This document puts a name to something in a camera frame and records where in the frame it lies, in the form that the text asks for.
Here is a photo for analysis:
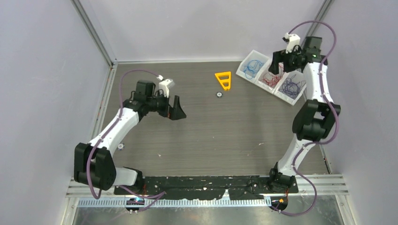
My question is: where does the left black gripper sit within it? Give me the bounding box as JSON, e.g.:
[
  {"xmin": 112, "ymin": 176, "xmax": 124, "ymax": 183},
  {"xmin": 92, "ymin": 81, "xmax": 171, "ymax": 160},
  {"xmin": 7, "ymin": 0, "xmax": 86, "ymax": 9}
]
[{"xmin": 146, "ymin": 90, "xmax": 185, "ymax": 120}]

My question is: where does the red cable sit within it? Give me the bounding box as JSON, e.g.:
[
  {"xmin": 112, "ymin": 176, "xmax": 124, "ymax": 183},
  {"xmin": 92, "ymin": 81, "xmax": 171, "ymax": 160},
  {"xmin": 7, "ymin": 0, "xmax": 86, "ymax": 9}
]
[{"xmin": 262, "ymin": 63, "xmax": 285, "ymax": 89}]

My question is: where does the blue cable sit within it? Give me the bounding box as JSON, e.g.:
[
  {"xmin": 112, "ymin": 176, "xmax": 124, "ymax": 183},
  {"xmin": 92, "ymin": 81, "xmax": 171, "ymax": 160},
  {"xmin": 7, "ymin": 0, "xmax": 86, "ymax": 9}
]
[{"xmin": 242, "ymin": 59, "xmax": 265, "ymax": 80}]

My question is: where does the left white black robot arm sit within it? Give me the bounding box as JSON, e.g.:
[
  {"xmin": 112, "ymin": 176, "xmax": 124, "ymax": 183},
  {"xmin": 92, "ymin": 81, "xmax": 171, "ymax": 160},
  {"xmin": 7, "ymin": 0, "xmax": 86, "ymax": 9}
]
[{"xmin": 74, "ymin": 79, "xmax": 186, "ymax": 194}]

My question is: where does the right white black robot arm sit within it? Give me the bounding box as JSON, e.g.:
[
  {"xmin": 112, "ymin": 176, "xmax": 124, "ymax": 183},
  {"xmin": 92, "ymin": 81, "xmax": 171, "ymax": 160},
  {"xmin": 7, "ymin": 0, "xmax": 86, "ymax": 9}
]
[{"xmin": 267, "ymin": 34, "xmax": 341, "ymax": 193}]

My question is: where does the white three-compartment plastic tray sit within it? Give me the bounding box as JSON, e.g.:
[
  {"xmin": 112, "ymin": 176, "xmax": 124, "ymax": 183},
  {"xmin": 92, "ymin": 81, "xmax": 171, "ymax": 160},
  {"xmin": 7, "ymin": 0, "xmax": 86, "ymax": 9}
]
[{"xmin": 236, "ymin": 50, "xmax": 306, "ymax": 105}]

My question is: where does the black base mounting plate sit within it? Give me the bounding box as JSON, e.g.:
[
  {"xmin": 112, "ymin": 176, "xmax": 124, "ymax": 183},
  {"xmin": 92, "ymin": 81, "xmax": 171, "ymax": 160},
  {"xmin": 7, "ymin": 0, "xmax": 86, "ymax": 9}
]
[{"xmin": 114, "ymin": 175, "xmax": 299, "ymax": 200}]

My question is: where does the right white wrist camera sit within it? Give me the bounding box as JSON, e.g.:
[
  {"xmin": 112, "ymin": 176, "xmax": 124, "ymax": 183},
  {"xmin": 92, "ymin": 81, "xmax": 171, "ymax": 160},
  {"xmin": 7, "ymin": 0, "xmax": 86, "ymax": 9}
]
[{"xmin": 283, "ymin": 33, "xmax": 300, "ymax": 53}]

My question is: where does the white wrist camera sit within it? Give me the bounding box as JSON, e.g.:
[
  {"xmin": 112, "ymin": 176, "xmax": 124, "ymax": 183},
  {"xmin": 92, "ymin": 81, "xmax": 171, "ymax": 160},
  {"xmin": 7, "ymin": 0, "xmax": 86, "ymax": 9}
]
[
  {"xmin": 155, "ymin": 75, "xmax": 175, "ymax": 98},
  {"xmin": 283, "ymin": 33, "xmax": 300, "ymax": 53}
]

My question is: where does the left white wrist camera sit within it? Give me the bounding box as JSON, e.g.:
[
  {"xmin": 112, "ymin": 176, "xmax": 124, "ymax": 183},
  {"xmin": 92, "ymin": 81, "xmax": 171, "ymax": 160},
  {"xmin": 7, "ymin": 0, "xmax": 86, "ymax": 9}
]
[{"xmin": 155, "ymin": 75, "xmax": 175, "ymax": 98}]

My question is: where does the yellow triangular plastic frame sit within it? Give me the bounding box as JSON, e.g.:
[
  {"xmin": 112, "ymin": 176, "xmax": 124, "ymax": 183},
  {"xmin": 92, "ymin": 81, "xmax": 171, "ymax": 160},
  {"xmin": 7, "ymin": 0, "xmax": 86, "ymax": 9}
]
[{"xmin": 214, "ymin": 71, "xmax": 231, "ymax": 91}]

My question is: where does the aluminium front rail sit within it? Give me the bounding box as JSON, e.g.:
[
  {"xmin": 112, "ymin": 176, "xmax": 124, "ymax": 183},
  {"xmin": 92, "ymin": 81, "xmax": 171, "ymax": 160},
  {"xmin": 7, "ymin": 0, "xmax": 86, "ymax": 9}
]
[{"xmin": 65, "ymin": 174, "xmax": 350, "ymax": 208}]

